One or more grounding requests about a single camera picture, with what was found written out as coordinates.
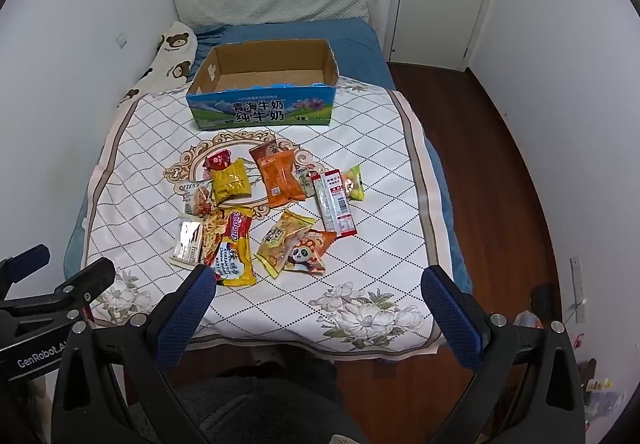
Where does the white diamond pattern blanket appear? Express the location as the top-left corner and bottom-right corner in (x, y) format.
(80, 76), (456, 365)

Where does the yellow red noodle packet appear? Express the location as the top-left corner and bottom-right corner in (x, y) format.
(200, 205), (257, 287)

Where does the orange panda print packet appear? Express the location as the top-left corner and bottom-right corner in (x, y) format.
(282, 230), (338, 276)

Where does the small red snack packet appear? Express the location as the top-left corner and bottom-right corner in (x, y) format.
(202, 149), (233, 171)

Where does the colourful clutter pile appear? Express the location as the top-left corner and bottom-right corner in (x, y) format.
(575, 331), (628, 420)

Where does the green yellow snack packet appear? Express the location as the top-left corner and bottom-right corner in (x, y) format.
(342, 165), (366, 202)

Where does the white bear print pillow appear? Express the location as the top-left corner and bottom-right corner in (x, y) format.
(117, 21), (198, 105)

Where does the clear packet with red snack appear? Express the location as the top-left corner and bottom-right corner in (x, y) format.
(180, 179), (216, 217)

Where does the white wall plate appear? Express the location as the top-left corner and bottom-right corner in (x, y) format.
(570, 255), (587, 325)

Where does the brown pastry packet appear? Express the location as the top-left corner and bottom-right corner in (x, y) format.
(248, 141), (281, 165)

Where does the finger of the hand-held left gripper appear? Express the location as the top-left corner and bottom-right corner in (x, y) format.
(0, 244), (51, 297)
(30, 257), (117, 320)

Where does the orange snack packet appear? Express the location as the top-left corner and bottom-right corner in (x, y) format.
(256, 150), (307, 210)

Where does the person's grey fleece clothing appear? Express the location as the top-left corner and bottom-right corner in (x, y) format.
(165, 356), (371, 444)

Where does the white wafer packet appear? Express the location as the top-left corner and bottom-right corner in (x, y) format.
(170, 214), (206, 271)

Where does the small pale green packet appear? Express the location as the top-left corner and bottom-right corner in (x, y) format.
(292, 166), (318, 199)

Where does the blue printed cardboard box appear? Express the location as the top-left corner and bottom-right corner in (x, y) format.
(186, 39), (340, 131)

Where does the long red white packet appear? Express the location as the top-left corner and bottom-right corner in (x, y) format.
(311, 169), (357, 239)

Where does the pink white plastic bag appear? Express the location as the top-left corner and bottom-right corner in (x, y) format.
(512, 309), (543, 330)

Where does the blue bed sheet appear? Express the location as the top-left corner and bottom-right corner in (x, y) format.
(62, 16), (473, 295)

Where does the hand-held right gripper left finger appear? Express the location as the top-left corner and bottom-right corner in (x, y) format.
(50, 264), (219, 444)

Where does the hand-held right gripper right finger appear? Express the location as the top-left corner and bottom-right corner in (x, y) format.
(420, 265), (588, 444)

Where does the yellow chips packet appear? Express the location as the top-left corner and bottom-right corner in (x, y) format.
(255, 210), (317, 279)

